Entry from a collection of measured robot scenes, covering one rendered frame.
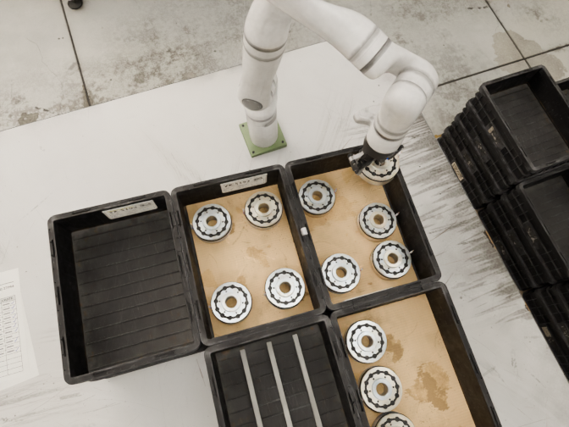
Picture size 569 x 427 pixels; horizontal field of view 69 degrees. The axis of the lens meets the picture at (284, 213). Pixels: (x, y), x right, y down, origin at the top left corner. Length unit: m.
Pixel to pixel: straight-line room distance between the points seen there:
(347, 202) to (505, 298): 0.56
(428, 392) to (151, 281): 0.75
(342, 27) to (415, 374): 0.83
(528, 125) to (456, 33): 1.04
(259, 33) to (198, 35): 1.72
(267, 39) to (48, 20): 2.10
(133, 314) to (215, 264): 0.24
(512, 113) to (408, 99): 1.28
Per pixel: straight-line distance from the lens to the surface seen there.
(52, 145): 1.53
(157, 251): 1.16
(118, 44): 2.64
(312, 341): 1.10
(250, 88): 1.05
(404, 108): 0.75
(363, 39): 0.75
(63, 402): 1.33
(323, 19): 0.74
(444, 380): 1.19
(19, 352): 1.38
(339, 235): 1.16
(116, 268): 1.18
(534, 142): 1.97
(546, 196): 2.04
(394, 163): 1.07
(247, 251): 1.13
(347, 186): 1.21
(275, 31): 0.89
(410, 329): 1.16
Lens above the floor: 1.92
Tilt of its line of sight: 71 degrees down
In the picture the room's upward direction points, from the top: 10 degrees clockwise
